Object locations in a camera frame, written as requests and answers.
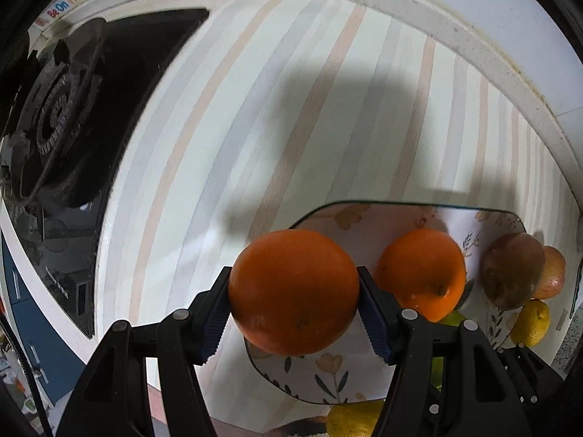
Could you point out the orange with stem mark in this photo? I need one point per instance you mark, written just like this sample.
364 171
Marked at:
419 273

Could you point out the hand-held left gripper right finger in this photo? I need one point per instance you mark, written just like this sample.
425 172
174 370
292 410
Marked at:
375 323

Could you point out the yellow lemon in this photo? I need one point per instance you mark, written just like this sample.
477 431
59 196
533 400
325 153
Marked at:
353 421
530 323

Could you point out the large orange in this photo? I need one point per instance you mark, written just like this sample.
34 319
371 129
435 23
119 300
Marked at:
291 291

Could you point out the black stove burner grate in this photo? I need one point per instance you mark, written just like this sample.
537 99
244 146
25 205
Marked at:
59 114

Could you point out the blue cabinet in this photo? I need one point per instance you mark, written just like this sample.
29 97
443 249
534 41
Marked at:
27 318

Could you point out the black glass gas stove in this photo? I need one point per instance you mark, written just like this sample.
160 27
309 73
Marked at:
136 77

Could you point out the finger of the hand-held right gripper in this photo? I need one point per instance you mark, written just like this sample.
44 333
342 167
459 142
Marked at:
533 373

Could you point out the striped table mat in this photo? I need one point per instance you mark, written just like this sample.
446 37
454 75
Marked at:
273 123

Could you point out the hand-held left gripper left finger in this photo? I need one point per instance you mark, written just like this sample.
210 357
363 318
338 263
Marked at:
214 323

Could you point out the green fruit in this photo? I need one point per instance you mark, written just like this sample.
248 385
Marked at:
452 318

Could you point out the pale orange fruit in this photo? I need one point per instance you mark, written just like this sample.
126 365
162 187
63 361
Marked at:
553 273

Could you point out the floral glass tray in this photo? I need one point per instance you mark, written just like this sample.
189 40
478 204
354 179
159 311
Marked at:
346 373

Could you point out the reddish brown mango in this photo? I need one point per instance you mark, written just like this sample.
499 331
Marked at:
512 271

